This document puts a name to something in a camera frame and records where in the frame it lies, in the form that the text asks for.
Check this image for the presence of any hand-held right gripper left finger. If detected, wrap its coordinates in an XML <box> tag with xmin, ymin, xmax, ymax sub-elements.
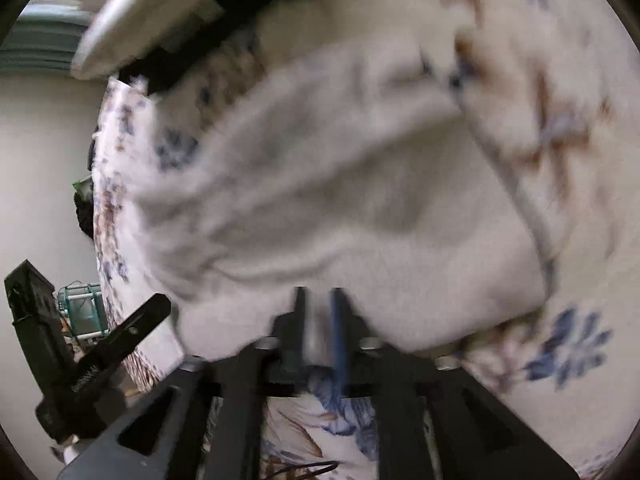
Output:
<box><xmin>57</xmin><ymin>287</ymin><xmax>309</xmax><ymax>480</ymax></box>

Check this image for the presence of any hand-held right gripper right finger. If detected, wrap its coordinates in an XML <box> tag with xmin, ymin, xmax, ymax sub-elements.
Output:
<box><xmin>329</xmin><ymin>287</ymin><xmax>582</xmax><ymax>480</ymax></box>

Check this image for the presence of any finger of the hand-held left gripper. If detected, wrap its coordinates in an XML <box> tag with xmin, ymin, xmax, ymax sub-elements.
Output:
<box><xmin>75</xmin><ymin>294</ymin><xmax>173</xmax><ymax>386</ymax></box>

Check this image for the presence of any beige small garment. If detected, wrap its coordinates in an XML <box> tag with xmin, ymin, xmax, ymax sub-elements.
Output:
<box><xmin>131</xmin><ymin>35</ymin><xmax>557</xmax><ymax>367</ymax></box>

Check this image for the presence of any floral printed blanket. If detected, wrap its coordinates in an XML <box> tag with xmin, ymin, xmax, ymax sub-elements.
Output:
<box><xmin>91</xmin><ymin>0</ymin><xmax>640</xmax><ymax>480</ymax></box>

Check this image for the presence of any white board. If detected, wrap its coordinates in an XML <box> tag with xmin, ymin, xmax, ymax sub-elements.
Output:
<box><xmin>71</xmin><ymin>0</ymin><xmax>346</xmax><ymax>81</ymax></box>

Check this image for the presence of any teal wire rack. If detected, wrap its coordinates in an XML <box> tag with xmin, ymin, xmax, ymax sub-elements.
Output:
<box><xmin>56</xmin><ymin>282</ymin><xmax>108</xmax><ymax>343</ymax></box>

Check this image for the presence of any black cable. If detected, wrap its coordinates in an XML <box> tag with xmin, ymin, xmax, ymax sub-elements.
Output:
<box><xmin>262</xmin><ymin>460</ymin><xmax>342</xmax><ymax>480</ymax></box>

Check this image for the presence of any teal window frame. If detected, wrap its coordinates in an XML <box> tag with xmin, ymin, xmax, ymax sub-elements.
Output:
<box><xmin>0</xmin><ymin>0</ymin><xmax>101</xmax><ymax>77</ymax></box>

